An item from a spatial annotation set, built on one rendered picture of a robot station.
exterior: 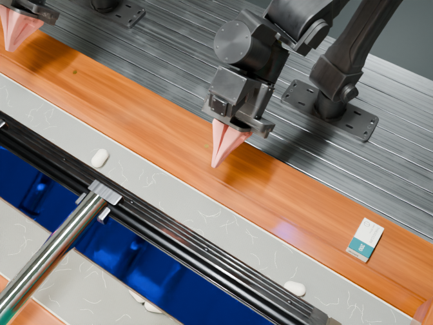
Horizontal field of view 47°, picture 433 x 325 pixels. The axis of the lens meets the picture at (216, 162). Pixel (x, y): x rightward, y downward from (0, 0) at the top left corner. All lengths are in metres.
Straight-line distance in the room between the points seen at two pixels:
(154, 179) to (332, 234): 0.32
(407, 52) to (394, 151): 1.20
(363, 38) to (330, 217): 0.31
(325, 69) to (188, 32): 0.39
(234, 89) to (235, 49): 0.05
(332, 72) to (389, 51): 1.27
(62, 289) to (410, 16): 1.92
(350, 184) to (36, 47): 0.69
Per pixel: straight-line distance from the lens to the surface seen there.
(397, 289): 0.84
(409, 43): 2.27
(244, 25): 0.66
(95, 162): 0.91
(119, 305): 0.82
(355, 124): 1.06
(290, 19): 0.72
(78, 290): 0.84
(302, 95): 1.08
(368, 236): 0.83
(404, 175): 1.04
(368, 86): 1.15
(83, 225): 0.45
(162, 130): 0.92
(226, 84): 0.65
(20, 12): 0.94
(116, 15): 1.26
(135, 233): 0.45
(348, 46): 0.93
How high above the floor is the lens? 1.52
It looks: 59 degrees down
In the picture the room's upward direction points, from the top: straight up
